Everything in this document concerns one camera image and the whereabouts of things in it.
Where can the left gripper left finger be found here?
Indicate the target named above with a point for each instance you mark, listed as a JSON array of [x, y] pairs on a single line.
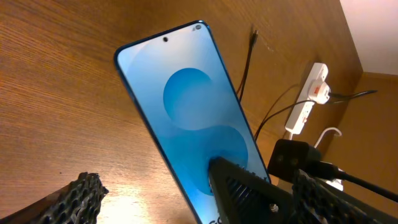
[[76, 203]]

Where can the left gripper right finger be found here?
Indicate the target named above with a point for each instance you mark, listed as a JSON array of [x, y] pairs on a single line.
[[243, 197]]

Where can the blue Samsung Galaxy smartphone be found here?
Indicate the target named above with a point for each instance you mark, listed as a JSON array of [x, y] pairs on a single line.
[[181, 88]]

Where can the white USB charger plug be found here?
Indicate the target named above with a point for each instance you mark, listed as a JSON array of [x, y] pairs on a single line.
[[319, 92]]

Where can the white power strip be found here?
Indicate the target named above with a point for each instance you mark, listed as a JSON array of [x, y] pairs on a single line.
[[301, 111]]

